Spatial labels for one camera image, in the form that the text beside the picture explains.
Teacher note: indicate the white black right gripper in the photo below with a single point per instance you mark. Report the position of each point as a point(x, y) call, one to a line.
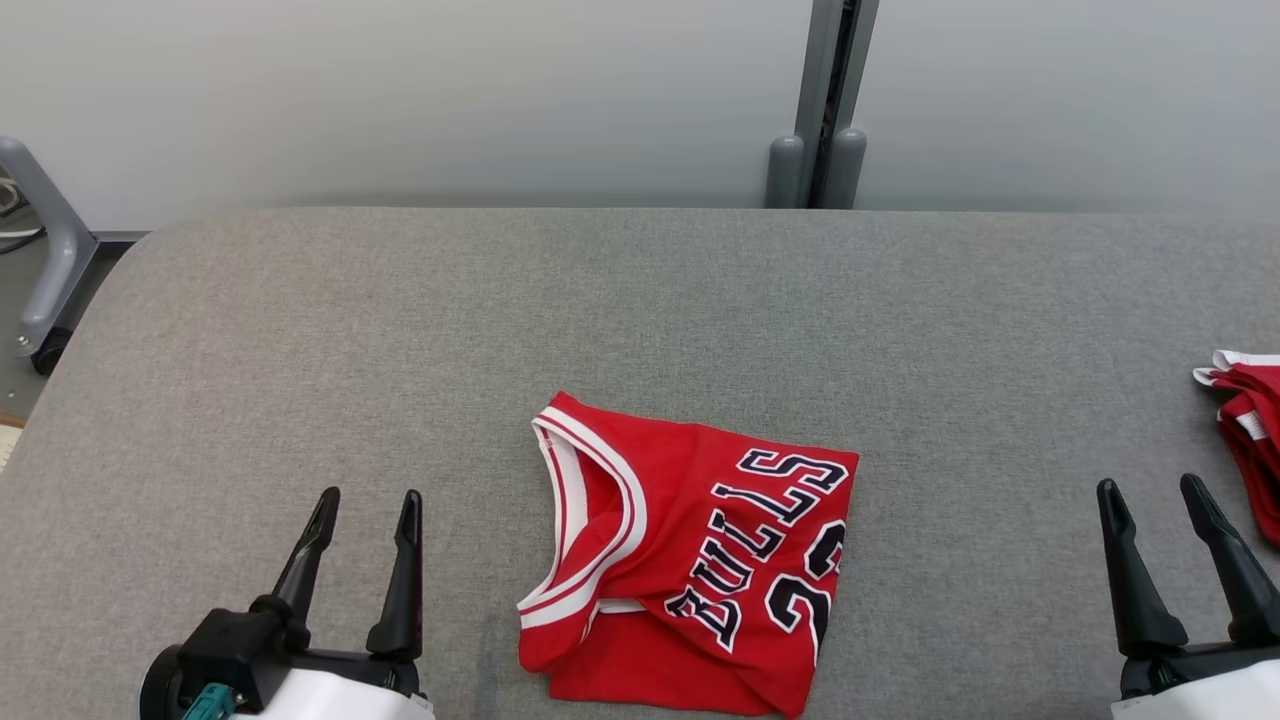
point(1200, 690)

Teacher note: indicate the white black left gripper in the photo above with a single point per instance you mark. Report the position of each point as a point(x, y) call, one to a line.
point(350, 695)

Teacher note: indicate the red shorts with white stripe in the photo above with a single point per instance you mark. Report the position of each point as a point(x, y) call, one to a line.
point(1255, 440)

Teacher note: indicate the red Bulls basketball jersey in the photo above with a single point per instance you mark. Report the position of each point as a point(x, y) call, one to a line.
point(690, 520)

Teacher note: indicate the teal left camera connector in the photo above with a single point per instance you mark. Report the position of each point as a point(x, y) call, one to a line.
point(208, 703)

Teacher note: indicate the grey metal partition post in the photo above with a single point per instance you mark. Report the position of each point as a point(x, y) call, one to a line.
point(820, 100)

